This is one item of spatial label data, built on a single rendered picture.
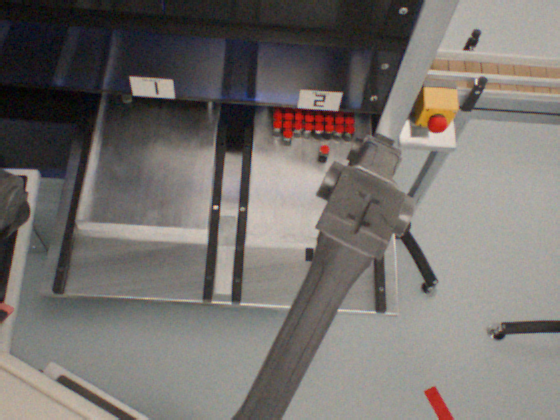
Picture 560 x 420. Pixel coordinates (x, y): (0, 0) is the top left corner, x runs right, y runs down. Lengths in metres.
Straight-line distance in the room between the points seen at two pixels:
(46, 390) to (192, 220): 0.62
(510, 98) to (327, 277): 0.98
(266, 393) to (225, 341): 1.42
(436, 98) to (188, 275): 0.62
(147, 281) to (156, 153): 0.29
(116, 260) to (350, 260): 0.73
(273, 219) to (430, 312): 1.07
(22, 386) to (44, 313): 1.47
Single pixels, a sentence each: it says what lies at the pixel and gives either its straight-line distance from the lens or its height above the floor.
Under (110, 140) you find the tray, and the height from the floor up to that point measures 0.88.
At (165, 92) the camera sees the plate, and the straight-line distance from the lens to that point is 1.35.
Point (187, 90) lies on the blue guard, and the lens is 1.34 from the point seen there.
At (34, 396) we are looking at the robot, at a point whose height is 1.33.
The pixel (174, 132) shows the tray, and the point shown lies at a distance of 1.45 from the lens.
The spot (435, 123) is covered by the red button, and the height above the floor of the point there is 1.01.
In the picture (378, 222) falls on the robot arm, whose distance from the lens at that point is 0.68.
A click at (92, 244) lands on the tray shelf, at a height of 0.88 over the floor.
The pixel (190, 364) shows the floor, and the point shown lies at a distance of 2.15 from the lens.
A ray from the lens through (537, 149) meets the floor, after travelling 2.75.
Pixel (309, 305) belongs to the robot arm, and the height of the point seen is 1.44.
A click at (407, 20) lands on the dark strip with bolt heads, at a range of 1.18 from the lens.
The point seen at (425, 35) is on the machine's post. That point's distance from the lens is 1.21.
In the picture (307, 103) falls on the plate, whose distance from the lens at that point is 1.35.
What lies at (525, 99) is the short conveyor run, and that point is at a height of 0.93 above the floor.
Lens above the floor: 2.09
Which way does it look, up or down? 63 degrees down
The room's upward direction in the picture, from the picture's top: 9 degrees clockwise
